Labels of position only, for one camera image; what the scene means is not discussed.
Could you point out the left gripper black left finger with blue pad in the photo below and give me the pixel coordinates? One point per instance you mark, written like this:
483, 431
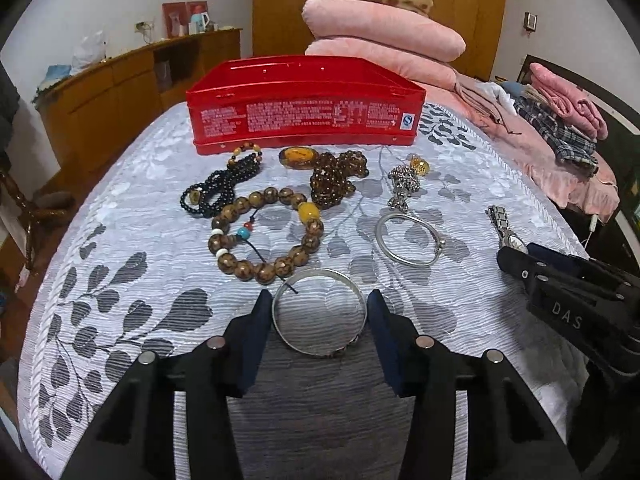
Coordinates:
132, 434

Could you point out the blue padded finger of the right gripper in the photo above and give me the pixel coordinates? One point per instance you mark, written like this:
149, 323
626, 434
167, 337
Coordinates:
545, 256

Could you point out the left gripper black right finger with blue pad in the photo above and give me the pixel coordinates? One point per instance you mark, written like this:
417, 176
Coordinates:
510, 436

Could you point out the silver wrist watch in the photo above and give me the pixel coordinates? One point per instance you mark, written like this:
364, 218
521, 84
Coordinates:
507, 237

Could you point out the large silver bangle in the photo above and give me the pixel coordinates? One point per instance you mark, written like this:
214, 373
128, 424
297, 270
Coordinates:
319, 313

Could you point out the pink bed cover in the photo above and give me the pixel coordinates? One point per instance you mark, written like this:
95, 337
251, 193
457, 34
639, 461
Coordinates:
520, 143

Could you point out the plaid folded clothes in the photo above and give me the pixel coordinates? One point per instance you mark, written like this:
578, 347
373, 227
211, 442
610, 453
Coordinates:
570, 146

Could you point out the thin silver bangle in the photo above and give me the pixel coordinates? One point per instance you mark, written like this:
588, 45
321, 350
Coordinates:
408, 240

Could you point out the dark wooden headboard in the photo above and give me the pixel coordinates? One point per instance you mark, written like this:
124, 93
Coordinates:
620, 150

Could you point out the pink folded towel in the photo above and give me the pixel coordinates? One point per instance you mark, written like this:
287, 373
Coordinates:
569, 102

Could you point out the white floral table cloth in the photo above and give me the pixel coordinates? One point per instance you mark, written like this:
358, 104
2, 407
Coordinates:
133, 273

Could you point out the beige folded cloth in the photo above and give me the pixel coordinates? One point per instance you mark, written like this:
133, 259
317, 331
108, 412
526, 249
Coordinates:
486, 111

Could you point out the lower pink folded quilt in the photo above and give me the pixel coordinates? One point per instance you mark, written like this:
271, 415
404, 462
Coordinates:
411, 66

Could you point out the wooden coat stand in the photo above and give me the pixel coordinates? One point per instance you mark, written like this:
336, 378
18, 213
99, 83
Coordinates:
30, 215

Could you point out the brown slippers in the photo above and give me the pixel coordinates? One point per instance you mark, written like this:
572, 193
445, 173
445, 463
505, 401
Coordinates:
54, 200

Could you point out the long wooden sideboard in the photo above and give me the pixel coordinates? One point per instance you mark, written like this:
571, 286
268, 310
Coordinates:
92, 117

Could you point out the red plastic box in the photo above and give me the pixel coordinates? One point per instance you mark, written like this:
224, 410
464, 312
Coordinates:
283, 100

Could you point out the dark grey jacket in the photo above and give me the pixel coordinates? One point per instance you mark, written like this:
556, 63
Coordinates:
9, 105

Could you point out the white plastic bag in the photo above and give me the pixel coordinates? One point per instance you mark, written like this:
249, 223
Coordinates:
91, 50

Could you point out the white blue kettle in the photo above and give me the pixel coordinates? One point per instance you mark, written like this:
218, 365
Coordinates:
199, 22

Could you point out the red photo frames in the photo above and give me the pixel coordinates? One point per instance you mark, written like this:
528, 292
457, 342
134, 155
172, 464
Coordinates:
177, 16

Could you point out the silver chain yellow bead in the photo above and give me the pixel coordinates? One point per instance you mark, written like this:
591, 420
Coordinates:
406, 181

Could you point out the wall phone unit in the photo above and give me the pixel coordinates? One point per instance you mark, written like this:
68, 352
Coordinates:
529, 22

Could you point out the wall socket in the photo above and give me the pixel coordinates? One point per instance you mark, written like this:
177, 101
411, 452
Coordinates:
144, 25

